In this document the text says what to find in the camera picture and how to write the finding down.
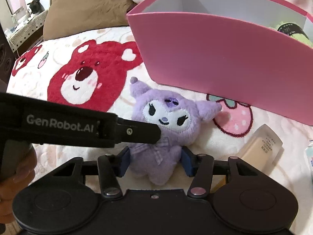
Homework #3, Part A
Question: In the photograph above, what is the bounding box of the purple plush toy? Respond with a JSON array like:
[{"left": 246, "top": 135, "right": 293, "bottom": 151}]
[{"left": 130, "top": 77, "right": 222, "bottom": 186}]

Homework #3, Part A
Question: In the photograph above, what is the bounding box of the gold foundation bottle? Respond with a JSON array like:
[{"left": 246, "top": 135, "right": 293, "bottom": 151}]
[{"left": 210, "top": 124, "right": 284, "bottom": 194}]

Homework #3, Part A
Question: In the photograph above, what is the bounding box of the green yarn ball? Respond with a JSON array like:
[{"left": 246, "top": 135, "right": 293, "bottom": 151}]
[{"left": 275, "top": 22, "right": 312, "bottom": 48}]

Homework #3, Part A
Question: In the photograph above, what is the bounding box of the person's left hand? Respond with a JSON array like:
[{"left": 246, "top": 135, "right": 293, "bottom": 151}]
[{"left": 0, "top": 144, "right": 37, "bottom": 224}]

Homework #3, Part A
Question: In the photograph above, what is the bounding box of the bedside table with cloth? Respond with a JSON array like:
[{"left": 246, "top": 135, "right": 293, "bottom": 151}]
[{"left": 5, "top": 10, "right": 48, "bottom": 59}]

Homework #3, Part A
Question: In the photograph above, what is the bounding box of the bear print bed cover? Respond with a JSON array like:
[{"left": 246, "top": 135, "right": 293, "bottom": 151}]
[{"left": 6, "top": 25, "right": 313, "bottom": 235}]

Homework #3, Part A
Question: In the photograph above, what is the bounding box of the small tissue pack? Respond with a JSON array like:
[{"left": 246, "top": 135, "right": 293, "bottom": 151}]
[{"left": 305, "top": 140, "right": 313, "bottom": 175}]

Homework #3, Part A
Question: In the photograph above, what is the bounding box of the black white plush cat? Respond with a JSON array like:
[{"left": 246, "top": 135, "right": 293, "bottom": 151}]
[{"left": 28, "top": 0, "right": 45, "bottom": 14}]

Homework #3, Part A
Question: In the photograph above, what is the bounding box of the brown pillow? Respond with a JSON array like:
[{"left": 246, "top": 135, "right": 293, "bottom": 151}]
[{"left": 43, "top": 0, "right": 136, "bottom": 40}]

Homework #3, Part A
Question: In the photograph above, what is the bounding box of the pink cardboard box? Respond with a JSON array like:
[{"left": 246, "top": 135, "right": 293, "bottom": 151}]
[{"left": 127, "top": 0, "right": 312, "bottom": 125}]

